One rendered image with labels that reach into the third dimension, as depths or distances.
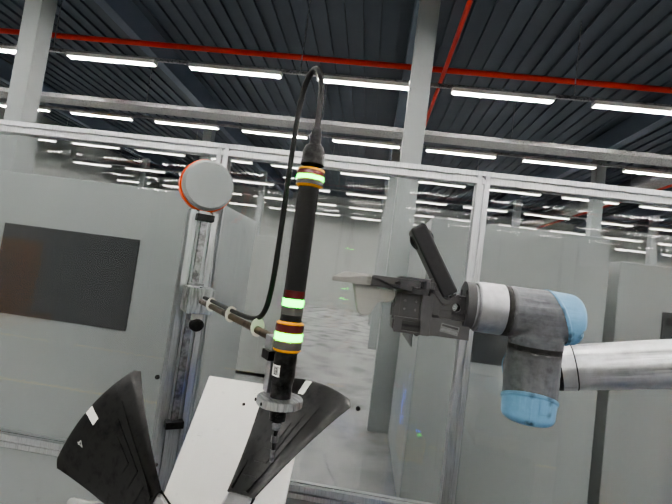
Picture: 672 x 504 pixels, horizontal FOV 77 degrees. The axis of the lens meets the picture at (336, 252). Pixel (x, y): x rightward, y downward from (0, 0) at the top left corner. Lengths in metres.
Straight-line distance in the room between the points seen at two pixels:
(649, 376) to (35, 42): 7.02
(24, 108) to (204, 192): 5.66
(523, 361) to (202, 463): 0.74
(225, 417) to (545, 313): 0.77
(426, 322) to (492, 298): 0.10
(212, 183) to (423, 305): 0.87
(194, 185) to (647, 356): 1.13
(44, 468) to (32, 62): 5.84
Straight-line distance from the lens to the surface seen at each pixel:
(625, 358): 0.82
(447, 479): 1.50
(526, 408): 0.68
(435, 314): 0.65
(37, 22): 7.23
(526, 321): 0.66
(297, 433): 0.81
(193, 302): 1.21
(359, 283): 0.60
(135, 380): 0.90
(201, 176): 1.33
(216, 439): 1.11
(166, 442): 1.42
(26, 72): 7.02
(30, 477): 1.87
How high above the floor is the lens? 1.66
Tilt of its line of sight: 3 degrees up
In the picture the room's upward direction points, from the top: 8 degrees clockwise
